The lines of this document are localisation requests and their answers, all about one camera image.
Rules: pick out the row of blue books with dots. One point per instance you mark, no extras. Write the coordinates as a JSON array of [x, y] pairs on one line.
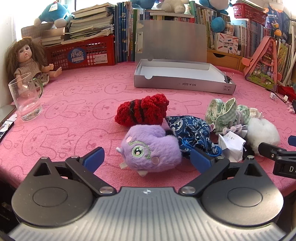
[[125, 20]]

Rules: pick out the small white paper cube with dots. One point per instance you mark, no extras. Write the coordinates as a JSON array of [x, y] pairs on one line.
[[272, 96]]

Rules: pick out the large blue plush right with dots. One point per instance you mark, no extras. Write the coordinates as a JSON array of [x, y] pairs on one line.
[[220, 7]]

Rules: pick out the upper red plastic basket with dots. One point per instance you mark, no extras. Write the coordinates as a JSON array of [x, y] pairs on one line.
[[245, 11]]

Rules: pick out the row of shelf books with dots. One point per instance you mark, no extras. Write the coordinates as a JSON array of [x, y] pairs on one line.
[[249, 33]]

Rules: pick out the white paper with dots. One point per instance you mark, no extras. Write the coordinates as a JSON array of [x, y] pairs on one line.
[[232, 146]]

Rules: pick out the blue bear plush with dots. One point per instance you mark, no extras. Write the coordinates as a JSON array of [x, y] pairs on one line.
[[143, 4]]

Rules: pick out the pencil pattern white box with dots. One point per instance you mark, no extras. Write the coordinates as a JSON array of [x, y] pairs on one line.
[[226, 43]]

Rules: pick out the stack of books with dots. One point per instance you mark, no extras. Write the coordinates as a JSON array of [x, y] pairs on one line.
[[88, 23]]

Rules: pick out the pink bunny pattern blanket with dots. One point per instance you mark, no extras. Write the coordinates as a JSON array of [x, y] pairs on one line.
[[78, 116]]

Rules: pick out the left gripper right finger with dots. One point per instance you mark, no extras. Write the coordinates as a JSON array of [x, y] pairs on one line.
[[211, 170]]

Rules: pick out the clear glass mug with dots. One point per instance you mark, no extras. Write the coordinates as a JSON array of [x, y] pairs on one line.
[[26, 92]]

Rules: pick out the red knitted pouch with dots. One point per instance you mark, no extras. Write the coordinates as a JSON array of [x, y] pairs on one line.
[[150, 110]]

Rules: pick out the brown haired doll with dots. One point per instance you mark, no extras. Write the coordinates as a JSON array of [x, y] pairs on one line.
[[27, 56]]

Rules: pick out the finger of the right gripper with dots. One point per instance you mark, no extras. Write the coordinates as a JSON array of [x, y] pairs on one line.
[[292, 141], [273, 152]]

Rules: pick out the white fluffy plush toy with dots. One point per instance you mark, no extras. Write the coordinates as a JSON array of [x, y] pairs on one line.
[[260, 130]]

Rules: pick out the blue cat plush left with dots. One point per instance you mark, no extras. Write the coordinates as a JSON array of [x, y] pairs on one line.
[[55, 13]]

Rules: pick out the pink triangular toy house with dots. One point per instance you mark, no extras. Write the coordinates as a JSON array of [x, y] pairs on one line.
[[262, 67]]

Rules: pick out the white pink sheep plush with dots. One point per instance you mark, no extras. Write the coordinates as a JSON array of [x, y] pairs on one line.
[[173, 6]]

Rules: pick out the silver open file box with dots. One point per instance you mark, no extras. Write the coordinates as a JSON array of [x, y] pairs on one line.
[[173, 55]]

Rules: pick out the black binder clip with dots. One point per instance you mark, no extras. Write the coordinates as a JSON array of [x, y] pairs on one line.
[[228, 78]]

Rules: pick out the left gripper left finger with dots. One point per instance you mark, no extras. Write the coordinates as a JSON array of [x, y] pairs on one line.
[[83, 168]]

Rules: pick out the purple plush monster toy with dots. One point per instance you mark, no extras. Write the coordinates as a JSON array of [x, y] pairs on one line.
[[149, 149]]

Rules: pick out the wooden drawer shelf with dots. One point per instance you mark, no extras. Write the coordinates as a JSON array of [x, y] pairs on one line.
[[224, 60]]

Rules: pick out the red plastic basket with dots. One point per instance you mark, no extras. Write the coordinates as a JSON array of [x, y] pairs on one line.
[[96, 51], [245, 11]]

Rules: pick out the green checkered cloth bundle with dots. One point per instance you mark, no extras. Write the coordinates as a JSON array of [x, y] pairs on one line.
[[220, 115]]

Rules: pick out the blue floral fabric pouch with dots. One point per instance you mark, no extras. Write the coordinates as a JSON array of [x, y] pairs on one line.
[[192, 132]]

